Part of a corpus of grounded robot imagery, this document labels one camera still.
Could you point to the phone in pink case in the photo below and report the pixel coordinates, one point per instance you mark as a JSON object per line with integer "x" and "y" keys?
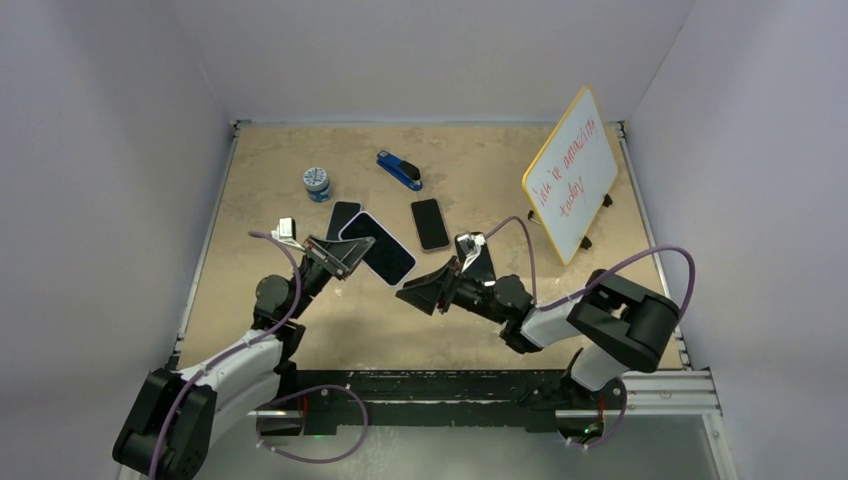
{"x": 430, "y": 225}

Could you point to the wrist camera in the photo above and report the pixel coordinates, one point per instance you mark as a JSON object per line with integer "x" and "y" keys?
{"x": 284, "y": 233}
{"x": 469, "y": 247}

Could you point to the phone in clear case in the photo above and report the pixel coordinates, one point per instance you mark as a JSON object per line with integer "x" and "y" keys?
{"x": 482, "y": 270}

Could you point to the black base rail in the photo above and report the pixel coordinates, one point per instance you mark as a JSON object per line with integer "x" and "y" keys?
{"x": 318, "y": 402}

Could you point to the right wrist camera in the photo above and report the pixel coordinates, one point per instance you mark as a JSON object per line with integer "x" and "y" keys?
{"x": 469, "y": 247}

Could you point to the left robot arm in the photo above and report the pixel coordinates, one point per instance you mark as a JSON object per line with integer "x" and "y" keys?
{"x": 178, "y": 415}

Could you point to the blue white jar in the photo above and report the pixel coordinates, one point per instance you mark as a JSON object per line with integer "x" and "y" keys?
{"x": 317, "y": 184}

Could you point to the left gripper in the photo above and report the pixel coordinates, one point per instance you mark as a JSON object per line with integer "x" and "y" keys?
{"x": 341, "y": 257}

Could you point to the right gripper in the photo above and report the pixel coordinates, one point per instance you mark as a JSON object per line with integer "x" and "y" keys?
{"x": 437, "y": 288}

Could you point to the blue stapler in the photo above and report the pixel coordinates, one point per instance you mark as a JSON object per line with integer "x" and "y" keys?
{"x": 405, "y": 172}

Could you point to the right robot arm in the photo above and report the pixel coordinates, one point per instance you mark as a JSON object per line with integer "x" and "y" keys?
{"x": 628, "y": 325}

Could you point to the yellow framed whiteboard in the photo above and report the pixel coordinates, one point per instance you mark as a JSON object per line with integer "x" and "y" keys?
{"x": 571, "y": 175}

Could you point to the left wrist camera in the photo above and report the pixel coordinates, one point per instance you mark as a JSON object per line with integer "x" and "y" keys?
{"x": 284, "y": 233}

